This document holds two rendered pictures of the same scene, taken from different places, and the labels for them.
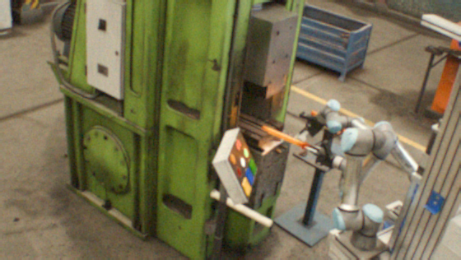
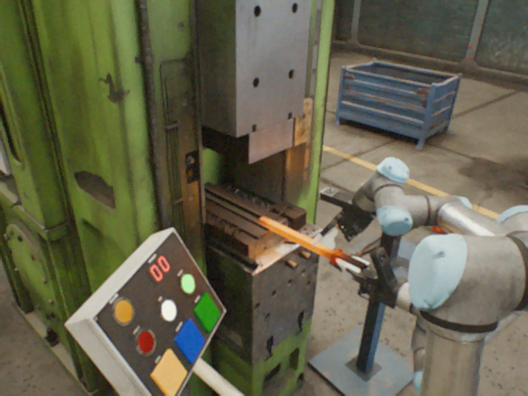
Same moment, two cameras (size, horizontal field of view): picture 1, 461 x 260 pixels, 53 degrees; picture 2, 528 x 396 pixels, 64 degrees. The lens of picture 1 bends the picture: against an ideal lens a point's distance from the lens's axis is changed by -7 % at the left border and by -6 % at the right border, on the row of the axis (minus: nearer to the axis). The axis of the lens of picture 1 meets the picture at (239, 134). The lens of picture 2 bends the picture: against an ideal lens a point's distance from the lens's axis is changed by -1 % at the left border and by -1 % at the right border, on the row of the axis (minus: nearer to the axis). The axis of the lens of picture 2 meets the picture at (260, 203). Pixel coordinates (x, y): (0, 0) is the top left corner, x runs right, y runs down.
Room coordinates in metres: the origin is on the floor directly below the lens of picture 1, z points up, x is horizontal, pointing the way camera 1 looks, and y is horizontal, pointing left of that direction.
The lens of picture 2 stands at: (1.55, -0.37, 1.80)
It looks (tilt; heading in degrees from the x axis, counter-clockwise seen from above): 30 degrees down; 10
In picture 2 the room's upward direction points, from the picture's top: 1 degrees clockwise
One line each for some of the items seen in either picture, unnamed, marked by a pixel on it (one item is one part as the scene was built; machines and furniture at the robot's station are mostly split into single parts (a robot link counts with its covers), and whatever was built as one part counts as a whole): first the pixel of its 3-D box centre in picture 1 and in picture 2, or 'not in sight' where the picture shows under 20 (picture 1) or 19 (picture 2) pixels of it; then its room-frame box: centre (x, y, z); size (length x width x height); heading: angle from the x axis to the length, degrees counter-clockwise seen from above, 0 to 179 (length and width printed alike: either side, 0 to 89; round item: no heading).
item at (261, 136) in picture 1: (240, 125); (226, 216); (2.88, 0.00, 0.96); 0.42 x 0.20 x 0.09; 58
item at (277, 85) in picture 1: (248, 76); (225, 123); (2.88, 0.00, 1.32); 0.42 x 0.20 x 0.10; 58
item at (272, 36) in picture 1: (256, 38); (233, 45); (2.91, -0.03, 1.56); 0.42 x 0.39 x 0.40; 58
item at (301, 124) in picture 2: not in sight; (301, 121); (3.10, -0.24, 1.27); 0.09 x 0.02 x 0.17; 148
